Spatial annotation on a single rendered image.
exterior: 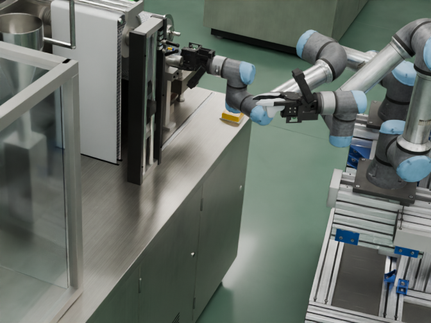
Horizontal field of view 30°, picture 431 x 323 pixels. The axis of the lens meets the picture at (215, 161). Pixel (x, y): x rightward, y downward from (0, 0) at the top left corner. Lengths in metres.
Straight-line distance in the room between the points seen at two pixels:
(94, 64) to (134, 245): 0.61
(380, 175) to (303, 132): 1.96
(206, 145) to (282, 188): 1.48
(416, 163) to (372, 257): 0.95
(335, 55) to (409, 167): 0.53
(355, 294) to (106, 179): 1.24
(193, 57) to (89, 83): 0.43
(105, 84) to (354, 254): 1.50
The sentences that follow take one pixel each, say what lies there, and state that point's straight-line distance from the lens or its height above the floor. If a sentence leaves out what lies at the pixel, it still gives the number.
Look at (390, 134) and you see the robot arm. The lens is 2.88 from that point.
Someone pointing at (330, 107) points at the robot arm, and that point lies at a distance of 2.57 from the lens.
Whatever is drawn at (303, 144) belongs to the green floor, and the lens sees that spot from 4.75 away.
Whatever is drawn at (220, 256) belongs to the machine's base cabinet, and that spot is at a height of 0.28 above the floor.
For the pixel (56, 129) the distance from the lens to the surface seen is 1.89.
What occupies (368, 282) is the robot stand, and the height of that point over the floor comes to 0.21.
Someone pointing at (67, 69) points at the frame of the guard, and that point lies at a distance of 1.85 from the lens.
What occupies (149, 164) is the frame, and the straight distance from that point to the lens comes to 2.75.
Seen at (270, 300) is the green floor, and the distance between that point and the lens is 3.63.
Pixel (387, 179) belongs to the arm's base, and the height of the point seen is 0.86.
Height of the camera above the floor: 2.42
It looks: 33 degrees down
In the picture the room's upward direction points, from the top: 5 degrees clockwise
